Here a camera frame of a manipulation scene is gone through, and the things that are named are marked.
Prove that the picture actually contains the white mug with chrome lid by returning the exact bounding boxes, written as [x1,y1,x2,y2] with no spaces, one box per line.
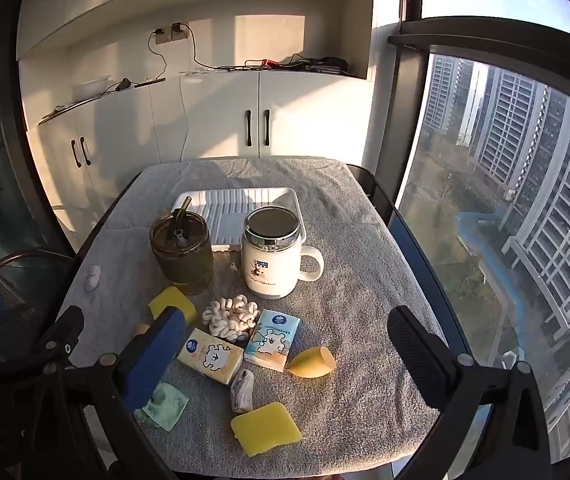
[241,206,326,300]

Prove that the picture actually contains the dark woven chair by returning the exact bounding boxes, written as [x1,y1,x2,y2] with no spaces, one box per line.
[0,250,78,361]

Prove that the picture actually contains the white plastic bowl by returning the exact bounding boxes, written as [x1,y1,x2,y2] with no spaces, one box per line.
[72,76,110,101]

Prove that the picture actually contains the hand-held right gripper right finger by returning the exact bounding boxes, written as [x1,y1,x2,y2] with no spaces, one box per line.
[387,304,553,480]

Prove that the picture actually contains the small patterned cloth roll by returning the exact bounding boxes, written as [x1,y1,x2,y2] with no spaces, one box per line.
[230,369,256,413]

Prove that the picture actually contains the white wall cabinet unit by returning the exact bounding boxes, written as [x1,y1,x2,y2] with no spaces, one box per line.
[15,0,400,256]

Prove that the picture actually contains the white hanging cable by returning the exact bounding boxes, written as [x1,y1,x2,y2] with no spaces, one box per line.
[180,72,189,161]

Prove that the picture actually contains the blue tissue pack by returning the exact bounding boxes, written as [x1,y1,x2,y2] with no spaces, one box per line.
[243,309,300,373]

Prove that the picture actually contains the yellow tissue pack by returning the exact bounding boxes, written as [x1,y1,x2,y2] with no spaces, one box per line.
[176,327,244,386]

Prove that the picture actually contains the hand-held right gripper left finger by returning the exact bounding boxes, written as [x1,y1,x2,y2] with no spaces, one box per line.
[15,306,188,480]

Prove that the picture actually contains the white knotted scrunchie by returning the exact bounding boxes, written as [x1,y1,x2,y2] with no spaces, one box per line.
[201,295,260,343]

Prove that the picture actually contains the yellow sponge block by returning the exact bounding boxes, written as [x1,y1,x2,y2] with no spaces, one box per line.
[230,401,302,457]
[147,286,198,328]

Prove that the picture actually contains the grey terry towel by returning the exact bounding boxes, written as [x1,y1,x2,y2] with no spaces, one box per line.
[57,157,458,478]

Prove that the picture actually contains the dark window frame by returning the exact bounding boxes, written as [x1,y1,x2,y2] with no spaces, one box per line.
[382,0,570,241]
[0,0,78,256]

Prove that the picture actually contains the black charging cable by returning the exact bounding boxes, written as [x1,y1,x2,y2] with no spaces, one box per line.
[185,24,266,71]
[127,30,168,86]

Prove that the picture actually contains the green cloth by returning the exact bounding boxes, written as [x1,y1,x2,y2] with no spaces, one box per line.
[134,382,190,432]

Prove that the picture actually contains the apartment buildings outside window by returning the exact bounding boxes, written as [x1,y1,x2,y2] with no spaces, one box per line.
[422,55,570,461]

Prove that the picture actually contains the pile of black cables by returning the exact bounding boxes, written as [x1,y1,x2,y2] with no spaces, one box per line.
[277,54,350,75]

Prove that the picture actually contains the white ribbed plastic tray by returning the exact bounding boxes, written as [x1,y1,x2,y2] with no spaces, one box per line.
[172,187,308,252]

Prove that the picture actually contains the yellow teardrop makeup sponge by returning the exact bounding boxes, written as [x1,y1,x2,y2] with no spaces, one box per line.
[285,345,337,377]

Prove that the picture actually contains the brown glass tumbler with straw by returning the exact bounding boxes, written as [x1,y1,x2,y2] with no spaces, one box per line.
[149,196,214,296]

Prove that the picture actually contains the wall socket plate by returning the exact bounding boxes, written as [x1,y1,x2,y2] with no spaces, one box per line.
[155,22,189,44]

